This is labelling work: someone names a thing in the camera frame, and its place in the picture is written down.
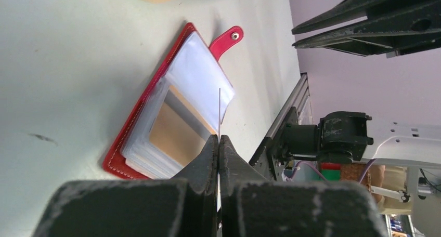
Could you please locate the white credit card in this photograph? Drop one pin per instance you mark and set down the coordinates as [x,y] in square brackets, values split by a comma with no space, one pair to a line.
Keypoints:
[219,115]

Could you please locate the red card holder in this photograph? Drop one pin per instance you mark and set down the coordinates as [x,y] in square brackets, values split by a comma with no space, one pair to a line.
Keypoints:
[193,68]

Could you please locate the woven wicker basket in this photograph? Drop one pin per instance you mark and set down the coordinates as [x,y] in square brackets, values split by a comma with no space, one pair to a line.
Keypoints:
[353,172]

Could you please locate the green red box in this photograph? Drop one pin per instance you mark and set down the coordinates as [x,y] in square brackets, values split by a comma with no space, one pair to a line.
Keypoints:
[331,171]

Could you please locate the gold card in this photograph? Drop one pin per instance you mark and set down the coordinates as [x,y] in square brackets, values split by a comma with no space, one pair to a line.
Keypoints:
[179,130]

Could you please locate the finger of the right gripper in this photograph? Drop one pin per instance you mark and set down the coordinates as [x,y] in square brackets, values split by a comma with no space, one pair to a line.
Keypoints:
[405,32]
[352,9]

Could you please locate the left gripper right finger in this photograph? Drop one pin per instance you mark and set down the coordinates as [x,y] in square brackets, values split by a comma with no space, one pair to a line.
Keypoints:
[255,206]

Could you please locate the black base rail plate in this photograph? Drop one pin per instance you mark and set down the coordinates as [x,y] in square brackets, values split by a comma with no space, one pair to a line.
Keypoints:
[266,158]

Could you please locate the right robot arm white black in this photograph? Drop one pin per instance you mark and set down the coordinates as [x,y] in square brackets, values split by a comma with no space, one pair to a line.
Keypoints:
[345,137]

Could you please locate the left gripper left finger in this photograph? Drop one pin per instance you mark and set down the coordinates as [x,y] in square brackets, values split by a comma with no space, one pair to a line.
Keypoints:
[185,205]

